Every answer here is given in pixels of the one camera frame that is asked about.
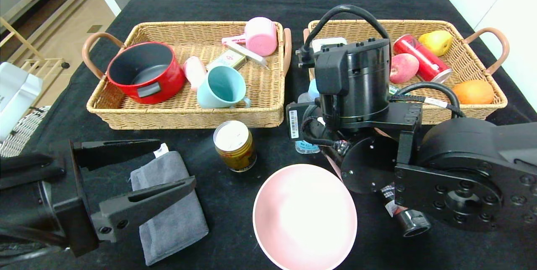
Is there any gold drink can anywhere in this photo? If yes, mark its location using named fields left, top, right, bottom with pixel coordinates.
left=213, top=120, right=257, bottom=173

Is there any red cooking pot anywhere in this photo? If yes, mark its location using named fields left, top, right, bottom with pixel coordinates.
left=107, top=42, right=186, bottom=105

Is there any yellow pear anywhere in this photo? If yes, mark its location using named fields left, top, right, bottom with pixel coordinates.
left=418, top=31, right=453, bottom=57

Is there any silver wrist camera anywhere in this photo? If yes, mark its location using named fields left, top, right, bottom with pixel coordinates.
left=313, top=37, right=348, bottom=52
left=0, top=62, right=43, bottom=142

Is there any silver tube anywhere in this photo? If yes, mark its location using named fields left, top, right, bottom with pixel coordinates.
left=227, top=41, right=271, bottom=70

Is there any wicker basket with brown handles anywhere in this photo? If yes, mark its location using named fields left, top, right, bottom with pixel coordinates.
left=303, top=20, right=509, bottom=126
left=82, top=21, right=292, bottom=131

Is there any pink measuring cup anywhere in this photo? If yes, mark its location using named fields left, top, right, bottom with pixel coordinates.
left=222, top=17, right=278, bottom=57

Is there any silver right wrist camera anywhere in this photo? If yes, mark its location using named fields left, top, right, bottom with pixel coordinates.
left=313, top=37, right=348, bottom=52

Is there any pink bowl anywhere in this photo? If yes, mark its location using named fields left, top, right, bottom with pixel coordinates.
left=253, top=164, right=358, bottom=270

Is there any grey towel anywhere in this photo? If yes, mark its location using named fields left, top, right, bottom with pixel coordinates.
left=130, top=143, right=210, bottom=266

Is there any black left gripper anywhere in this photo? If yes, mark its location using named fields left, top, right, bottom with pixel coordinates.
left=0, top=138, right=197, bottom=258

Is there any light wooden rack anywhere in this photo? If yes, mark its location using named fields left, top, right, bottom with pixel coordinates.
left=0, top=16, right=71, bottom=82

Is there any orange fruit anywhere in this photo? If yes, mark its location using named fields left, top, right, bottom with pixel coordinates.
left=452, top=79, right=495, bottom=105

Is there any red soda can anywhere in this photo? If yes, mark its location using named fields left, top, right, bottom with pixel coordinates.
left=393, top=35, right=453, bottom=84

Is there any red apple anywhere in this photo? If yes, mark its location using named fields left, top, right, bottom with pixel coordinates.
left=389, top=53, right=420, bottom=84

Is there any black right camera cable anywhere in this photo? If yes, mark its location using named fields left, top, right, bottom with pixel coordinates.
left=296, top=5, right=393, bottom=69

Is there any teal mug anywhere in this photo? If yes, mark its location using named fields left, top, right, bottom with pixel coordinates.
left=196, top=66, right=252, bottom=109

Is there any black face wash tube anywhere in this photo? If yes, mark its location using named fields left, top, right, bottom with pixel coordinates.
left=380, top=182, right=431, bottom=238

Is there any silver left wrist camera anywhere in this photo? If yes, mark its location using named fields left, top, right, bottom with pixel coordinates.
left=0, top=62, right=43, bottom=142

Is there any small pink bottle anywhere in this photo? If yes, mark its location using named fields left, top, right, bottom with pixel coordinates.
left=183, top=56, right=207, bottom=92

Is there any clear water bottle blue cap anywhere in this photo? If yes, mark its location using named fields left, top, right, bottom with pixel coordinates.
left=294, top=79, right=323, bottom=154

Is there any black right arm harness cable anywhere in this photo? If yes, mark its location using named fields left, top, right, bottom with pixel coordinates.
left=390, top=82, right=465, bottom=118

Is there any small green tin box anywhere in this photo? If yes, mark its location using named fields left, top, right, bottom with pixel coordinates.
left=207, top=49, right=247, bottom=71

